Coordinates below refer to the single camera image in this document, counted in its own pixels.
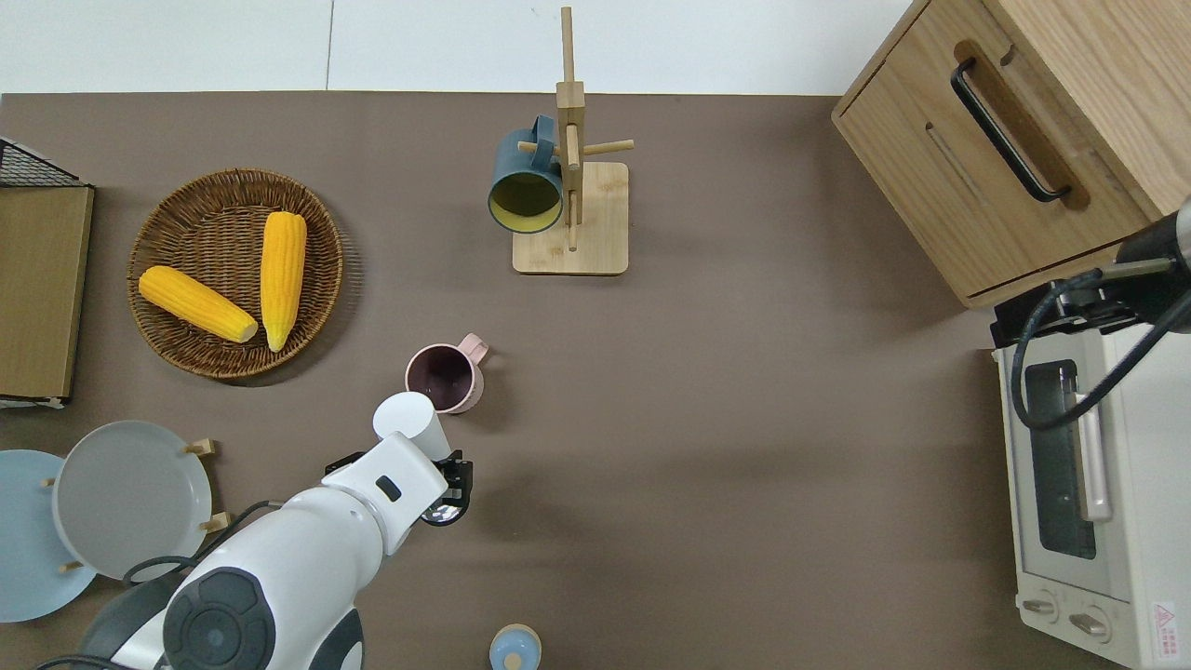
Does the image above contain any small blue round bell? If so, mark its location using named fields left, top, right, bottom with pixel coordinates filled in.
left=489, top=623, right=542, bottom=670

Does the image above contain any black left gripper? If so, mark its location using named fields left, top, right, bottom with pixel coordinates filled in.
left=421, top=453, right=474, bottom=528

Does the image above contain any dark blue ceramic mug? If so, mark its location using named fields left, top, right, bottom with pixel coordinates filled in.
left=488, top=114, right=566, bottom=234

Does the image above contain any brown table mat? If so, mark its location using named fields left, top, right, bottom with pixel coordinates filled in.
left=0, top=91, right=1024, bottom=670

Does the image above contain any wooden plate rack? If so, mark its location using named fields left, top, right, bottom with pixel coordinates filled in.
left=42, top=437, right=232, bottom=573

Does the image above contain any yellow corn cob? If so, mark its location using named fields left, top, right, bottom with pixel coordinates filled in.
left=139, top=266, right=259, bottom=343
left=260, top=211, right=307, bottom=353

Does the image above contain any black cabinet handle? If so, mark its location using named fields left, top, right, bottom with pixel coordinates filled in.
left=950, top=58, right=1073, bottom=204

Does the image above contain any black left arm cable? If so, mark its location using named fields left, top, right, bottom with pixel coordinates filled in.
left=37, top=501, right=280, bottom=670

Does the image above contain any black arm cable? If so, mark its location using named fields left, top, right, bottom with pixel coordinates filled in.
left=1012, top=270, right=1191, bottom=431
left=37, top=501, right=280, bottom=670

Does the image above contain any black wire shelf with boards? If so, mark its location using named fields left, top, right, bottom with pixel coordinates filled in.
left=0, top=138, right=96, bottom=410

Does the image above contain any wooden cabinet box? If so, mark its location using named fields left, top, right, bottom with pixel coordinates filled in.
left=831, top=0, right=1191, bottom=310

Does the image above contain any round brown wicker basket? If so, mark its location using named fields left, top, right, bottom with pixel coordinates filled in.
left=127, top=167, right=343, bottom=381

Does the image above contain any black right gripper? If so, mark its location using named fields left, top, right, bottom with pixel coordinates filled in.
left=989, top=209, right=1191, bottom=350

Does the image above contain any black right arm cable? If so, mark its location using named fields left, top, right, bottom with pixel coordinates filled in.
left=1012, top=270, right=1191, bottom=431

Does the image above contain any wooden mug tree stand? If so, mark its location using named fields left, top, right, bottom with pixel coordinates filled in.
left=512, top=5, right=636, bottom=276

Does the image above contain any pink ceramic mug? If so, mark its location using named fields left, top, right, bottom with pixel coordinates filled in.
left=405, top=333, right=490, bottom=415

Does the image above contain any light blue plate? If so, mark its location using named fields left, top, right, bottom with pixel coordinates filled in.
left=0, top=449, right=99, bottom=623

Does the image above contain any toaster oven door handle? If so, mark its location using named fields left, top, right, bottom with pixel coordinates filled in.
left=1068, top=391, right=1113, bottom=522

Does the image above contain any white toaster oven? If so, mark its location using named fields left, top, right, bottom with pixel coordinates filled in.
left=994, top=321, right=1191, bottom=670

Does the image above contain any grey plate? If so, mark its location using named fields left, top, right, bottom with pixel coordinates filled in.
left=52, top=421, right=213, bottom=583

